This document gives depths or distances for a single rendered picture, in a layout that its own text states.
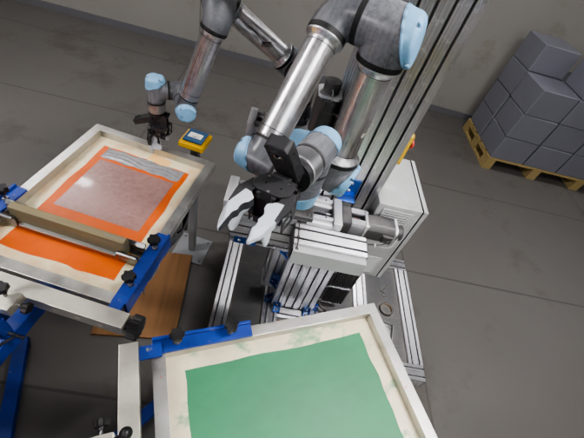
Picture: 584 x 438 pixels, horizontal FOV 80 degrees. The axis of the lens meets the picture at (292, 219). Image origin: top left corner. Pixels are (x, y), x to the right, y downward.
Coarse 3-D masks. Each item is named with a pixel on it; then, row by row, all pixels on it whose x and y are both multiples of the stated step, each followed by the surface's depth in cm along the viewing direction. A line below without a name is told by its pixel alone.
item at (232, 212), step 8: (240, 192) 57; (248, 192) 57; (232, 200) 56; (240, 200) 56; (248, 200) 56; (224, 208) 55; (232, 208) 54; (240, 208) 56; (248, 208) 57; (224, 216) 53; (232, 216) 55; (240, 216) 59; (224, 224) 53; (232, 224) 58
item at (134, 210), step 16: (144, 176) 152; (160, 176) 155; (128, 192) 144; (144, 192) 146; (160, 192) 148; (112, 208) 137; (128, 208) 139; (144, 208) 141; (160, 208) 143; (96, 224) 131; (112, 224) 132; (128, 224) 134; (144, 224) 136; (64, 256) 120; (80, 256) 121; (96, 256) 122; (112, 256) 124; (96, 272) 118; (112, 272) 120
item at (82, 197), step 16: (96, 160) 152; (112, 160) 154; (80, 176) 144; (96, 176) 146; (112, 176) 148; (128, 176) 150; (64, 192) 137; (80, 192) 139; (96, 192) 141; (112, 192) 143; (48, 208) 131; (64, 208) 132; (80, 208) 134; (96, 208) 136; (0, 240) 118; (16, 240) 119; (32, 240) 121; (48, 240) 122; (48, 256) 118
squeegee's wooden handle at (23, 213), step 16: (16, 208) 116; (32, 208) 117; (32, 224) 120; (48, 224) 118; (64, 224) 116; (80, 224) 117; (80, 240) 120; (96, 240) 118; (112, 240) 116; (128, 240) 119
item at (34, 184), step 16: (96, 128) 161; (80, 144) 151; (128, 144) 163; (144, 144) 161; (160, 144) 163; (64, 160) 144; (176, 160) 163; (192, 160) 161; (32, 176) 134; (48, 176) 137; (208, 176) 158; (32, 192) 132; (192, 192) 148; (176, 208) 140; (176, 224) 136; (0, 256) 111; (16, 272) 109; (32, 272) 110; (48, 272) 111; (64, 288) 109; (80, 288) 110; (96, 288) 111
